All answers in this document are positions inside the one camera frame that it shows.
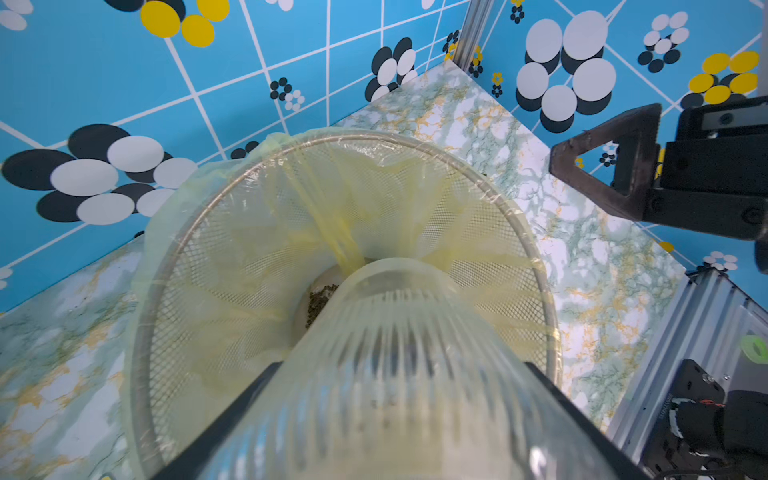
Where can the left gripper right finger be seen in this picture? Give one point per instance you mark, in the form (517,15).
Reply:
(620,466)

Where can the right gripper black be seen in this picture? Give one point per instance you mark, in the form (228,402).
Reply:
(713,178)

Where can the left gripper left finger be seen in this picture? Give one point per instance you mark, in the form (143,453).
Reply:
(191,462)

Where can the green tape roll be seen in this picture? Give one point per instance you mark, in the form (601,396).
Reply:
(755,349)

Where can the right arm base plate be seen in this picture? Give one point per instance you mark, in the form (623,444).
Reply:
(687,432)

